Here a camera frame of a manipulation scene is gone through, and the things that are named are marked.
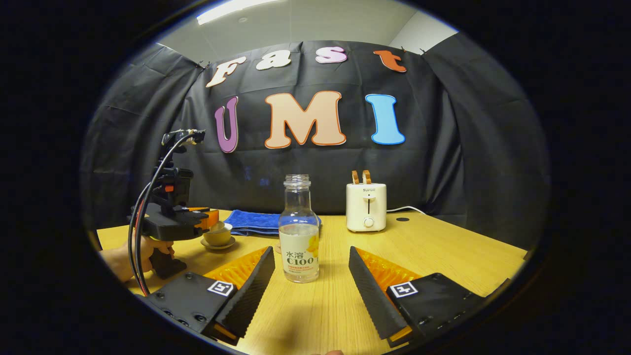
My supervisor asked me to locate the black backdrop cloth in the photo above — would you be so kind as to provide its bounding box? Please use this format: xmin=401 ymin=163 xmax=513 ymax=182
xmin=81 ymin=32 xmax=550 ymax=249

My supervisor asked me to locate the black and red gripper cable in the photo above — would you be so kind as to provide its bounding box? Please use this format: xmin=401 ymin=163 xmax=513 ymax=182
xmin=127 ymin=131 xmax=198 ymax=296

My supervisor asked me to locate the blue folded towel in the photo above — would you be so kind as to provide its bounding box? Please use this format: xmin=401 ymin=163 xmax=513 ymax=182
xmin=223 ymin=210 xmax=322 ymax=236

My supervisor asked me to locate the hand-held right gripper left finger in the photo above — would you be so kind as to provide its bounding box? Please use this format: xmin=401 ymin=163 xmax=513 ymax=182
xmin=143 ymin=246 xmax=276 ymax=346

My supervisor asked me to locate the clear glass water bottle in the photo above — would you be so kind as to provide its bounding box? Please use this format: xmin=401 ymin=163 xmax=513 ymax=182
xmin=279 ymin=174 xmax=320 ymax=284

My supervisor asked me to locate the white toaster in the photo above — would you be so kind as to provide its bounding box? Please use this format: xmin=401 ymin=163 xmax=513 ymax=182
xmin=346 ymin=182 xmax=387 ymax=233

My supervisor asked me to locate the cream teacup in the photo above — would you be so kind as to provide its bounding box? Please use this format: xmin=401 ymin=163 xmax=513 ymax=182
xmin=203 ymin=224 xmax=233 ymax=247

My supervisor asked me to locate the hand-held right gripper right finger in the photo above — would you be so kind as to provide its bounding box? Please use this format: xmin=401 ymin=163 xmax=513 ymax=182
xmin=349 ymin=246 xmax=489 ymax=348

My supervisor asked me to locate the cream saucer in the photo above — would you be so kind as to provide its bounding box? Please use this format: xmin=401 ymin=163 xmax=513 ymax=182
xmin=200 ymin=237 xmax=236 ymax=250

